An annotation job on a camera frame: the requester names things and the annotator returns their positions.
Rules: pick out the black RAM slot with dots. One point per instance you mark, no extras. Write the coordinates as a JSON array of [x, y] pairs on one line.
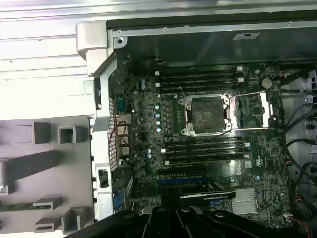
[[203, 154], [198, 73], [198, 85], [203, 160], [198, 79], [198, 90], [203, 142], [203, 148]]

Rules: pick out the black graphics card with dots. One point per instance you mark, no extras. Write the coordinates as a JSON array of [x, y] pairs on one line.
[[210, 194]]

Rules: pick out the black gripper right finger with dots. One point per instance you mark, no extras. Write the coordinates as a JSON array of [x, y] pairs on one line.
[[195, 223]]

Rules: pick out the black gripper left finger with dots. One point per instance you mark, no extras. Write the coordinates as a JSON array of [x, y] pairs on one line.
[[153, 223]]

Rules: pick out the CPU socket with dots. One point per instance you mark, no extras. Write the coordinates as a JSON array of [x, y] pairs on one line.
[[205, 116]]

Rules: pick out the silver finned chipset heatsink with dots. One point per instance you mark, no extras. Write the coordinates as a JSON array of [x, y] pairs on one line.
[[244, 200]]

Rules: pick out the open black PC case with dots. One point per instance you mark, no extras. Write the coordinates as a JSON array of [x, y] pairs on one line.
[[104, 99]]

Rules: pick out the silver socket cover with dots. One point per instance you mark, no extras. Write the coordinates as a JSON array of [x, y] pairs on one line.
[[265, 109]]

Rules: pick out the silver drive cage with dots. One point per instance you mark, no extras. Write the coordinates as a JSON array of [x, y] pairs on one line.
[[310, 116]]

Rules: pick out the grey parts rack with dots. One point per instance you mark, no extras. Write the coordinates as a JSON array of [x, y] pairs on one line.
[[74, 161]]

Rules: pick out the green RAM stick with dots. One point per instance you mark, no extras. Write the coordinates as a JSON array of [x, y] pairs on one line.
[[17, 207]]

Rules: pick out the round coin cell battery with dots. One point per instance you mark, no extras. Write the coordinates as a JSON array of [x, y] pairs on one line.
[[266, 83]]

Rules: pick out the green motherboard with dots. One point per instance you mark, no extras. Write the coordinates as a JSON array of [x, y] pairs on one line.
[[148, 111]]

